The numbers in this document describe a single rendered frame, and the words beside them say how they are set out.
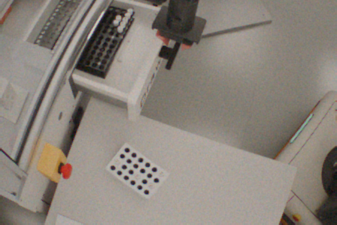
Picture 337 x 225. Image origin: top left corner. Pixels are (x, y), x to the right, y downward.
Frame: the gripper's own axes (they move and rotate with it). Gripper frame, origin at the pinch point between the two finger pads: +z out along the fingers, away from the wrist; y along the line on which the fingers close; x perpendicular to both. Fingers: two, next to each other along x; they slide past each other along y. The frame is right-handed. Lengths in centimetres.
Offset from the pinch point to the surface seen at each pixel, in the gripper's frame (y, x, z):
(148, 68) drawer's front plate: 2.9, 9.2, -2.2
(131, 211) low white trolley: -3.7, 37.2, 14.8
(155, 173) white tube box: -5.7, 26.3, 10.9
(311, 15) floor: -61, -115, 89
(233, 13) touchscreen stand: -12, -84, 86
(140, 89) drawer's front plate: 2.7, 14.1, -2.1
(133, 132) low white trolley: 2.7, 17.7, 14.7
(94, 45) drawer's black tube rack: 17.4, 6.5, 0.8
